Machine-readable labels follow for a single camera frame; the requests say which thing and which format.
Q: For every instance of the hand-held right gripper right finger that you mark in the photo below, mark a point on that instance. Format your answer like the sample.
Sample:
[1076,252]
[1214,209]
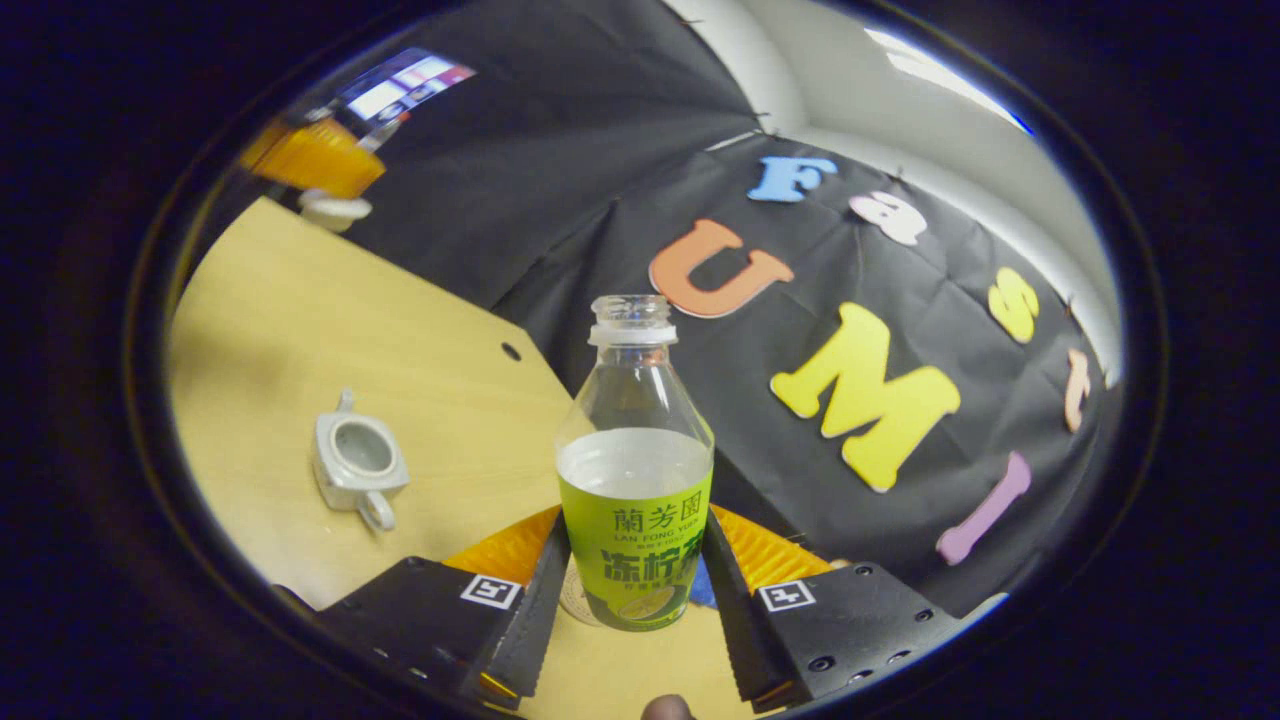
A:
[735,620]

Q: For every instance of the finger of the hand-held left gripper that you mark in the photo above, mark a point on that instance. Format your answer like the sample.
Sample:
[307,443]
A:
[320,160]

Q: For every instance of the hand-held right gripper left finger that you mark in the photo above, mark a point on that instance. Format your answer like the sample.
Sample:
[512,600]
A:
[530,620]

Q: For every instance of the round pale coaster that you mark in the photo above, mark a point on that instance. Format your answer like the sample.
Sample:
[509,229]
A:
[576,600]

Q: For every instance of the white teacup lid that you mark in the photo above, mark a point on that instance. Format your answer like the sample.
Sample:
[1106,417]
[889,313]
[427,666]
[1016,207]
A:
[335,210]

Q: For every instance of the clear green-label water bottle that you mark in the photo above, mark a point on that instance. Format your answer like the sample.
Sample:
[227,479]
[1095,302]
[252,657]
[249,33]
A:
[635,480]

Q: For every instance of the white ceramic teacup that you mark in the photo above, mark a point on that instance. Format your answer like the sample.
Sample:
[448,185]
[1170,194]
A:
[350,485]

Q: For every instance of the computer monitor screen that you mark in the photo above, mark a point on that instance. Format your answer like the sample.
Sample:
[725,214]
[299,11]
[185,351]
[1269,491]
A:
[405,85]

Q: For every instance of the black backdrop cloth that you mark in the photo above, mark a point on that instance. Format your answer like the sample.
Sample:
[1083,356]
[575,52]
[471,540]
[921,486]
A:
[600,150]

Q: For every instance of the ceiling light panel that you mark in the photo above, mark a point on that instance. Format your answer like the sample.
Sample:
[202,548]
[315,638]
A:
[940,75]

